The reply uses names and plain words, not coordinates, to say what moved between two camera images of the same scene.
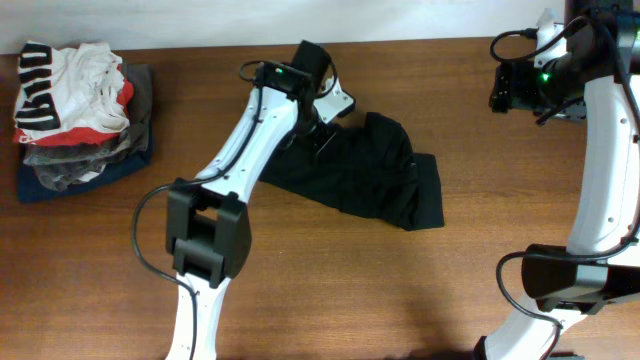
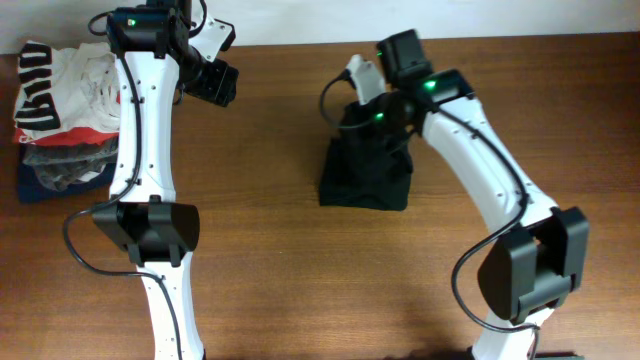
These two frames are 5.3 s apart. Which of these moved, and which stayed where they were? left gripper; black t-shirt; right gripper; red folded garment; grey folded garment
Moved: right gripper; black t-shirt; left gripper
Stayed: red folded garment; grey folded garment
